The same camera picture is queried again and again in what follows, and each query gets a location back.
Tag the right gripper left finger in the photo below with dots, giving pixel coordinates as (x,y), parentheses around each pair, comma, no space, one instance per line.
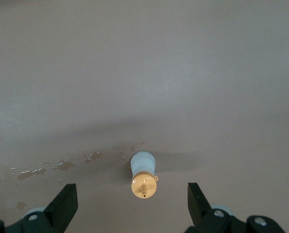
(61,208)

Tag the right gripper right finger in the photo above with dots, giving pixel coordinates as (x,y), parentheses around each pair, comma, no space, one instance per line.
(198,208)

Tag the sauce bottle with orange cap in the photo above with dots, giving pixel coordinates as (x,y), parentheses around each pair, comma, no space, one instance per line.
(143,187)

